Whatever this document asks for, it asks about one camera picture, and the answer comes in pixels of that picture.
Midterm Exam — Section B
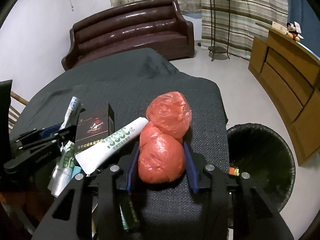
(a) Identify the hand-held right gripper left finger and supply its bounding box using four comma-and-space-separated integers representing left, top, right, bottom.
31, 142, 140, 240

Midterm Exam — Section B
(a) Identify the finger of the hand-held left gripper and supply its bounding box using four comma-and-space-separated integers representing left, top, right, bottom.
10, 123, 63, 146
19, 124, 77, 156

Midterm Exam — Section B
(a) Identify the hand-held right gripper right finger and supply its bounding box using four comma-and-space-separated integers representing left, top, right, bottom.
182, 141, 295, 240

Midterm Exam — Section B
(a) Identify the dark cigarette box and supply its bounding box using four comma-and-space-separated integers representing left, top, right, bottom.
74, 102, 115, 153

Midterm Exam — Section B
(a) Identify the white blue tube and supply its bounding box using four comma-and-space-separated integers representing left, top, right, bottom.
59, 96, 82, 130

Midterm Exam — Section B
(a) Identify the white toothpaste tube green print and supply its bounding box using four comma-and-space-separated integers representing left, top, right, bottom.
75, 117, 149, 174

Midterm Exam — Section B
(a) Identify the red plastic bag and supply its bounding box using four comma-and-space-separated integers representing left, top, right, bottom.
138, 91, 193, 183

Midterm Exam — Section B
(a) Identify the white green wrapper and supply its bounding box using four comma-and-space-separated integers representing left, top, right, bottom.
47, 140, 76, 197

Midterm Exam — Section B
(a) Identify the green battery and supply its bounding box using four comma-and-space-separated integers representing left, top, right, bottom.
119, 196, 140, 231

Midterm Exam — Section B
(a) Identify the black lined trash bin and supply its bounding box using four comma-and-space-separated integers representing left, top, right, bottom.
226, 123, 296, 213

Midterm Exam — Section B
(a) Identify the wooden chair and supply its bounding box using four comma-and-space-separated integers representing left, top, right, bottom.
9, 91, 29, 130

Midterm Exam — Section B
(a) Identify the dark grey tablecloth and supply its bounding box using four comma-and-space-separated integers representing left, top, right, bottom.
10, 47, 229, 240

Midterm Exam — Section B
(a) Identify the metal plant stand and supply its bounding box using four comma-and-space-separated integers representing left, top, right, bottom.
207, 0, 231, 62

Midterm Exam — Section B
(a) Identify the brown leather sofa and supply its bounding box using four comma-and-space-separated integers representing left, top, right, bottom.
61, 0, 195, 71

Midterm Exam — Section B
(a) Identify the wooden cabinet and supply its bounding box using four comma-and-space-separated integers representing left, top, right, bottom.
248, 22, 320, 167

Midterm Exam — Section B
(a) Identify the small pale box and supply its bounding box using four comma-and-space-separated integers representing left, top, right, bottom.
271, 22, 288, 34

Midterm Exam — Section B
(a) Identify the green striped curtain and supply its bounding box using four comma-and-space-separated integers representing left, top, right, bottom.
201, 0, 289, 60

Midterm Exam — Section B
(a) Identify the mouse plush toy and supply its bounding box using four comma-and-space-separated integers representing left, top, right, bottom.
285, 22, 304, 42

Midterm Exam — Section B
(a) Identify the blue curtain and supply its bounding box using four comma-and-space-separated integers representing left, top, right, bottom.
285, 0, 320, 58

